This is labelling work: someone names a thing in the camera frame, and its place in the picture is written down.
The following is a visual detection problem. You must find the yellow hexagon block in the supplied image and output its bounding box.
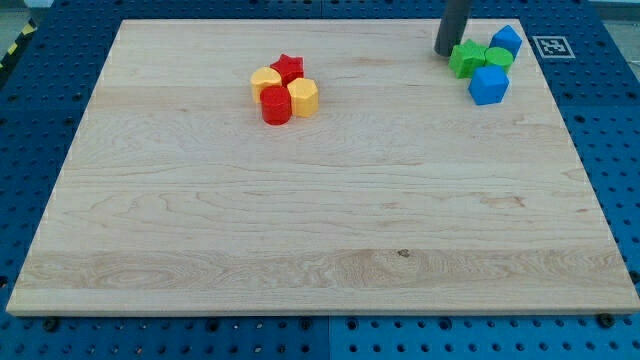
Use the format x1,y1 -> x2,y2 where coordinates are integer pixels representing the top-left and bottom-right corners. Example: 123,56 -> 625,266
287,78 -> 319,117

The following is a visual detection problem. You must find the white fiducial marker tag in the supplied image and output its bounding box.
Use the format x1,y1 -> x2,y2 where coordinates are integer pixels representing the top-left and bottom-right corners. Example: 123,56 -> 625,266
532,35 -> 575,59

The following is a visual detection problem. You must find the green cylinder block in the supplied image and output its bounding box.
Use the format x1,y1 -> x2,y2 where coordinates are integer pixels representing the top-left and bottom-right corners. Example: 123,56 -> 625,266
485,47 -> 514,74

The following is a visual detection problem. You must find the black bolt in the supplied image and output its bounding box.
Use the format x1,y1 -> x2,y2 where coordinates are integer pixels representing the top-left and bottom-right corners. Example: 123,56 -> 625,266
596,313 -> 616,329
42,317 -> 59,333

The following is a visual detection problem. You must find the green star block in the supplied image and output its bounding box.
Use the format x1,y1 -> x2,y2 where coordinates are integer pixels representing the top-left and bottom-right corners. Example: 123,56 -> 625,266
448,39 -> 488,79

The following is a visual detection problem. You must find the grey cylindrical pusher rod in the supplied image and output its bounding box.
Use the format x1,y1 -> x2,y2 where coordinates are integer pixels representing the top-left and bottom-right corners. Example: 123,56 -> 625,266
434,0 -> 473,57

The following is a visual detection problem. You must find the blue triangle block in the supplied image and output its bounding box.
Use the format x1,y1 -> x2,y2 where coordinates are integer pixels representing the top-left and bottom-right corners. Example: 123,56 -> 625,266
490,25 -> 523,58

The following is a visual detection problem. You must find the yellow heart block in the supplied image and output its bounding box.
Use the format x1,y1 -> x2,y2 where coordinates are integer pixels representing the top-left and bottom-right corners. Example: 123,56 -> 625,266
250,67 -> 282,103

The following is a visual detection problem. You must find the wooden board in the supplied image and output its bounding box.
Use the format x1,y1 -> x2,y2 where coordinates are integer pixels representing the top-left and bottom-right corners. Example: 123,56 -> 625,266
7,19 -> 639,317

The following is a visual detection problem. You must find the blue cube block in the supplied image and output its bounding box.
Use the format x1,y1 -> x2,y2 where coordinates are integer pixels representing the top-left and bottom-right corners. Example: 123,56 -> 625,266
468,65 -> 510,105

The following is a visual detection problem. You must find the black bolt left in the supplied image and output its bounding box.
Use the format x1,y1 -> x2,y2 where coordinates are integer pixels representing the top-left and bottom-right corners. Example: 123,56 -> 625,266
42,317 -> 59,333

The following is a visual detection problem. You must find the black bolt right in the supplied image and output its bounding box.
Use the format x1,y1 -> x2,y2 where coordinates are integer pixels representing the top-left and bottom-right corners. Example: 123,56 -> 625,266
596,313 -> 616,329

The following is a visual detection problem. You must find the red star block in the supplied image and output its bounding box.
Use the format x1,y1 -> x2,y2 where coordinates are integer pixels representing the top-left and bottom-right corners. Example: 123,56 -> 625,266
270,54 -> 304,86

